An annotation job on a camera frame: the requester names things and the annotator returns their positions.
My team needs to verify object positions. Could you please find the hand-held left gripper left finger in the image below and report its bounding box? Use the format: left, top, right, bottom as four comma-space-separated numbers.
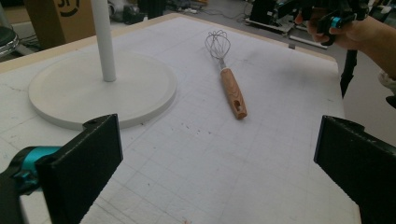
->
0, 113, 124, 224

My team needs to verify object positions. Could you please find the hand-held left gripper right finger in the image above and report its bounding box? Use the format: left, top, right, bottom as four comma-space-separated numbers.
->
313, 115, 396, 224

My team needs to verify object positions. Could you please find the wooden handle wire whisk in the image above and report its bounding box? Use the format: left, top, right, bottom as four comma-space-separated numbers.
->
204, 29, 248, 120

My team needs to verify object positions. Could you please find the white round stand with pole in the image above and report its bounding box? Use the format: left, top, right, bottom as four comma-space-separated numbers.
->
28, 0, 178, 132

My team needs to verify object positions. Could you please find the round black metal appliance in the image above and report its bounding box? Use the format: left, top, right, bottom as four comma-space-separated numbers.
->
0, 6, 21, 59

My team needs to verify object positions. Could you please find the brown cardboard box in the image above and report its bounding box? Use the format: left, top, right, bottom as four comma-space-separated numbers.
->
23, 0, 97, 50

